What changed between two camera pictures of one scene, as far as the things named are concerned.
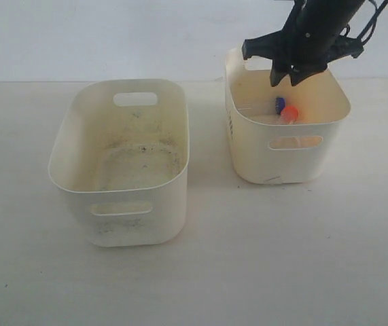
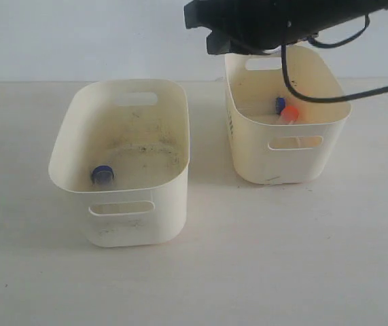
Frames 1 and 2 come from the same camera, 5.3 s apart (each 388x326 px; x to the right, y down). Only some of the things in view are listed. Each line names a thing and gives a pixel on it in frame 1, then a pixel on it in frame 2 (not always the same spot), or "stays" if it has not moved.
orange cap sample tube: x=289 y=113 stays
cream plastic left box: x=121 y=148 stays
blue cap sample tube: x=280 y=104 stays
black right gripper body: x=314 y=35 -> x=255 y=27
